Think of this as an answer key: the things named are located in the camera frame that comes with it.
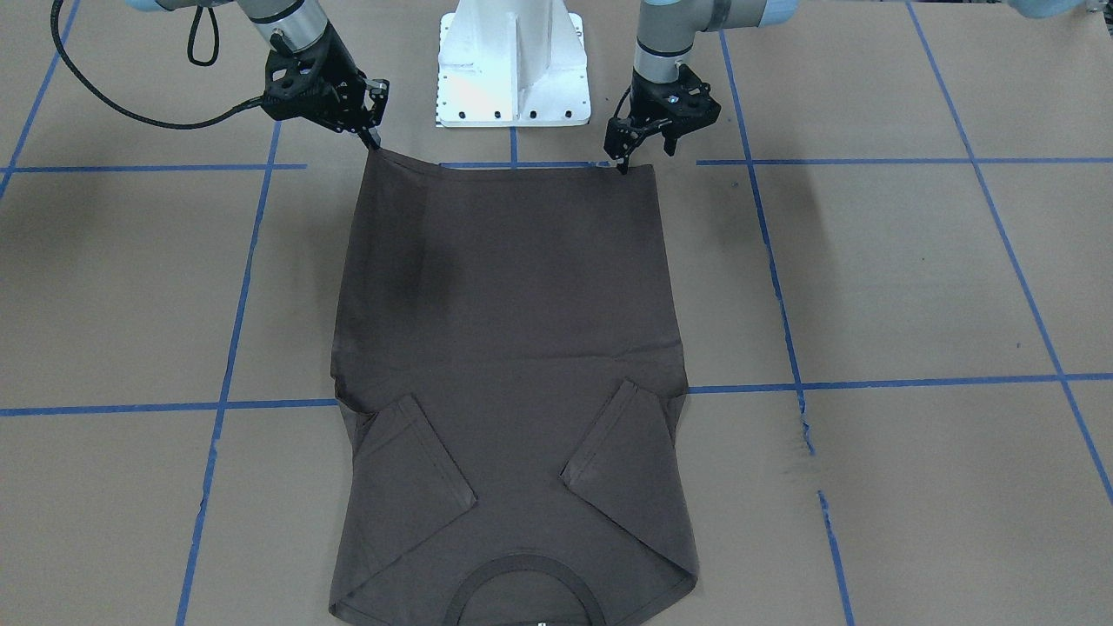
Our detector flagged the dark brown t-shirt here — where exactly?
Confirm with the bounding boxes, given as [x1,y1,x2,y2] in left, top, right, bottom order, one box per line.
[329,150,700,625]

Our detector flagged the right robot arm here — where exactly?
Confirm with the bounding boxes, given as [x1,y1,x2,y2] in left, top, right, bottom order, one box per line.
[126,1,390,150]

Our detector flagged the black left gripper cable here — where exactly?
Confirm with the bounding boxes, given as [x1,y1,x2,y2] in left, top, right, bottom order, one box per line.
[50,0,279,131]

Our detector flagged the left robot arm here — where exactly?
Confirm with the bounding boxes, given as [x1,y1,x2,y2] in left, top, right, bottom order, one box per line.
[603,1,798,174]

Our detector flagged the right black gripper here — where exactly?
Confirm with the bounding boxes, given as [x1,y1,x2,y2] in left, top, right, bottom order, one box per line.
[262,39,390,153]

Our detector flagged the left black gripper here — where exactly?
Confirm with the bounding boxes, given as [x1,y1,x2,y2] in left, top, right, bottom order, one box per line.
[604,66,721,175]

